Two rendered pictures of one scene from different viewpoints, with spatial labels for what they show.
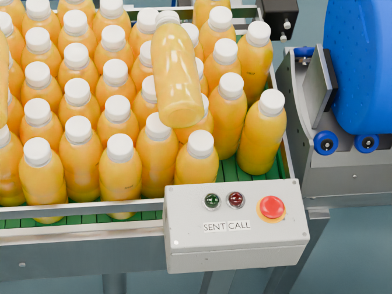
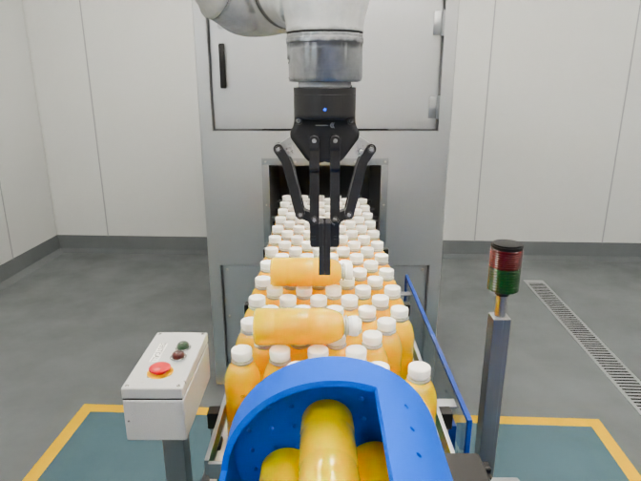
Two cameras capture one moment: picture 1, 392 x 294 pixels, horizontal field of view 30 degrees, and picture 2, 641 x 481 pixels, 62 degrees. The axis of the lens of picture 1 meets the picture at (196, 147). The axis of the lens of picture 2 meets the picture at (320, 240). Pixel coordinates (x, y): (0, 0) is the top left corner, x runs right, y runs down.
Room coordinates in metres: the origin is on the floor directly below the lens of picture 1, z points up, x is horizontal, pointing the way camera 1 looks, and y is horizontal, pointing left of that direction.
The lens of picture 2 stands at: (0.95, -0.83, 1.58)
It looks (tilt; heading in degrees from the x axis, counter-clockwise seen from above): 17 degrees down; 104
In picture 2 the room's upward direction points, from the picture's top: straight up
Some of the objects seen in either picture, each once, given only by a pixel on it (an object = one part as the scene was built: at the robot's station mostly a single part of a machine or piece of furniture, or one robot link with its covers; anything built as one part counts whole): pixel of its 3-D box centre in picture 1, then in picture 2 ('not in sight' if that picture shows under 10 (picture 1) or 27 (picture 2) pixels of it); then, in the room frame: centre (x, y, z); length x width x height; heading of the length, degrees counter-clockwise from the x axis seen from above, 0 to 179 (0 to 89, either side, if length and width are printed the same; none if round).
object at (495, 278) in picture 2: not in sight; (504, 278); (1.07, 0.25, 1.18); 0.06 x 0.06 x 0.05
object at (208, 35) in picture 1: (214, 53); not in sight; (0.85, -0.01, 0.99); 0.07 x 0.07 x 0.18
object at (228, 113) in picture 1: (224, 118); not in sight; (0.71, -0.04, 0.99); 0.07 x 0.07 x 0.18
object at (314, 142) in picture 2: not in sight; (314, 178); (0.78, -0.19, 1.45); 0.04 x 0.01 x 0.11; 104
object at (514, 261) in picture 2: not in sight; (506, 257); (1.07, 0.25, 1.23); 0.06 x 0.06 x 0.04
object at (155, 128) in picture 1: (158, 125); not in sight; (0.61, 0.06, 1.09); 0.04 x 0.04 x 0.02
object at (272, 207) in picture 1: (271, 207); (159, 368); (0.49, -0.12, 1.11); 0.04 x 0.04 x 0.01
